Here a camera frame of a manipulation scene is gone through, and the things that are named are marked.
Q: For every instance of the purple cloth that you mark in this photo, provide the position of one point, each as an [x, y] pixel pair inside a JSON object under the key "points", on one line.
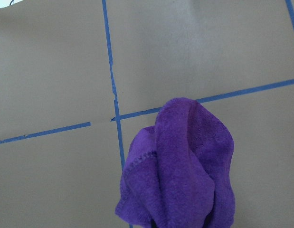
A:
{"points": [[176, 174]]}

